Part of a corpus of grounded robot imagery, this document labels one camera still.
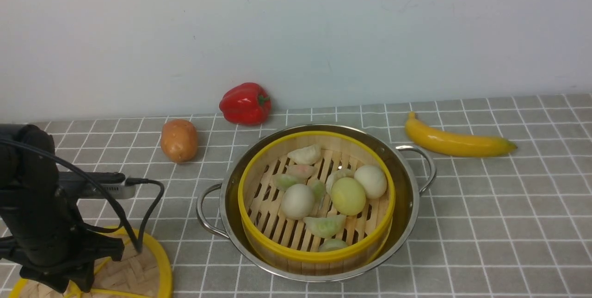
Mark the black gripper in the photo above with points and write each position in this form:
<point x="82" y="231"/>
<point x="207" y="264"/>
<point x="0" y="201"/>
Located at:
<point x="48" y="238"/>

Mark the yellow woven steamer lid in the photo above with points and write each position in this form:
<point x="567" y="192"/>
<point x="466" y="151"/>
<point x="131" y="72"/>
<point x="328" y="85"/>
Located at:
<point x="144" y="275"/>

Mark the yellow bamboo steamer basket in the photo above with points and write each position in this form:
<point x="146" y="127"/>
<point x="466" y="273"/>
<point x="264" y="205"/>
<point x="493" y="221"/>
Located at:
<point x="286" y="243"/>

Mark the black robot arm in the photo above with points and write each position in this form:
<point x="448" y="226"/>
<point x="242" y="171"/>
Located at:
<point x="26" y="152"/>

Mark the brown potato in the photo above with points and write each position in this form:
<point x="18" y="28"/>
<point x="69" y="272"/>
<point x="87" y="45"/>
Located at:
<point x="179" y="140"/>

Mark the white round bun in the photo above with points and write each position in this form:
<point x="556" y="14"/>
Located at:
<point x="373" y="181"/>
<point x="298" y="202"/>

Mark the red bell pepper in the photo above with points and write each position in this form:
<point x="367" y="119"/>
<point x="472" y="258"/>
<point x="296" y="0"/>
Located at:
<point x="246" y="104"/>

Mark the white dumpling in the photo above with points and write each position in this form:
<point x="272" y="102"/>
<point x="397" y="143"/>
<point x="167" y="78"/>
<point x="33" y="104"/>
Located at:
<point x="306" y="156"/>

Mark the pale green dumpling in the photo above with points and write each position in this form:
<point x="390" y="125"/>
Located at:
<point x="325" y="227"/>

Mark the yellow round bun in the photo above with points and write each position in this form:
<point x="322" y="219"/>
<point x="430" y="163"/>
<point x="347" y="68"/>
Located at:
<point x="348" y="196"/>

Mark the yellow banana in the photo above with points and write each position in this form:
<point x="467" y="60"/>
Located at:
<point x="455" y="144"/>

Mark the grey checked tablecloth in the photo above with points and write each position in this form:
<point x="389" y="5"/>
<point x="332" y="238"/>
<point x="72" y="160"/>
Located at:
<point x="517" y="226"/>

